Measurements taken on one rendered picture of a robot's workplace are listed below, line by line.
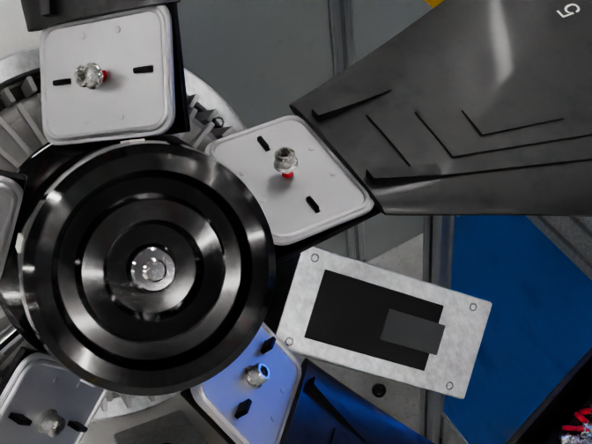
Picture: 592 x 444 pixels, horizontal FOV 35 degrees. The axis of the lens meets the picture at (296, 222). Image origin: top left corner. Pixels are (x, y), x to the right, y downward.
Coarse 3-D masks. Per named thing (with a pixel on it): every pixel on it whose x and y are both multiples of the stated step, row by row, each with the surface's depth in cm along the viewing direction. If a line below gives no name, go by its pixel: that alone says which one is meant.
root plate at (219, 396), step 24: (264, 336) 55; (240, 360) 52; (264, 360) 54; (288, 360) 56; (216, 384) 49; (240, 384) 51; (264, 384) 52; (288, 384) 54; (216, 408) 48; (264, 408) 51; (288, 408) 53; (240, 432) 49; (264, 432) 50
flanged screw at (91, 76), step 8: (88, 64) 47; (96, 64) 47; (80, 72) 47; (88, 72) 47; (96, 72) 47; (104, 72) 48; (80, 80) 47; (88, 80) 47; (96, 80) 47; (104, 80) 48; (88, 88) 48; (96, 88) 47
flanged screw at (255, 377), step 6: (252, 366) 52; (258, 366) 51; (264, 366) 52; (246, 372) 51; (252, 372) 51; (258, 372) 51; (264, 372) 52; (246, 378) 51; (252, 378) 51; (258, 378) 51; (264, 378) 51; (252, 384) 51; (258, 384) 51
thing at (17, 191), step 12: (0, 180) 44; (12, 180) 44; (0, 192) 44; (12, 192) 44; (0, 204) 45; (12, 204) 45; (0, 216) 46; (12, 216) 46; (0, 228) 47; (12, 228) 47; (0, 240) 47; (0, 252) 48; (0, 264) 49; (0, 276) 50
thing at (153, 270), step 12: (144, 252) 43; (156, 252) 43; (132, 264) 43; (144, 264) 43; (156, 264) 43; (168, 264) 44; (132, 276) 43; (144, 276) 43; (156, 276) 43; (168, 276) 44; (144, 288) 43; (156, 288) 43
